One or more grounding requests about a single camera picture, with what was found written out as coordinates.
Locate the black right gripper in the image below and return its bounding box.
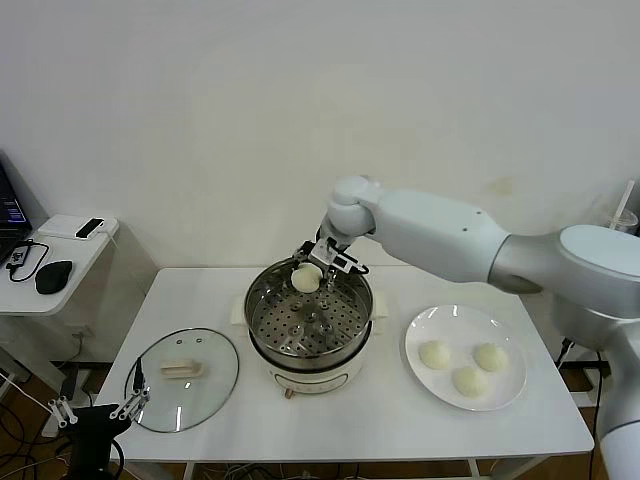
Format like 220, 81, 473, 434
289, 227, 351, 292

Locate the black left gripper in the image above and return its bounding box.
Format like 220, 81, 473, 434
48, 355, 152, 480

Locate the white steamed baozi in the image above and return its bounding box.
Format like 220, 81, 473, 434
418, 340, 452, 372
473, 342, 510, 373
452, 366, 489, 399
291, 264, 322, 293

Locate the round glass pot lid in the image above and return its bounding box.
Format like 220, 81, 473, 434
124, 328, 241, 434

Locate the perforated steel steamer basket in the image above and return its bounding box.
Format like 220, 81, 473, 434
244, 255, 375, 364

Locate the cream electric cooking pot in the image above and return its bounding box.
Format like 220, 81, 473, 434
230, 289, 390, 401

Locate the black computer mouse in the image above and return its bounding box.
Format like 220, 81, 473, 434
35, 259, 75, 295

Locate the round white plate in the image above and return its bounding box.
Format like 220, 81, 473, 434
404, 304, 528, 413

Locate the black and white phone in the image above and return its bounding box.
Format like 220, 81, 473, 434
74, 217, 108, 240

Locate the flat white box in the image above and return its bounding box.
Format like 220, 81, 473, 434
37, 214, 120, 241

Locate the black laptop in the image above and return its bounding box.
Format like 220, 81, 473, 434
0, 149, 34, 266

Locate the white side table with cup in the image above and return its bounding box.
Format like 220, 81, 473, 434
557, 344, 609, 416

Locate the clear plastic drink cup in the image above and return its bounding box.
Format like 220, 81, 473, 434
606, 208, 639, 234

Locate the black adapter with cable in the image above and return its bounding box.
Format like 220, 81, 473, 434
4, 239, 51, 283

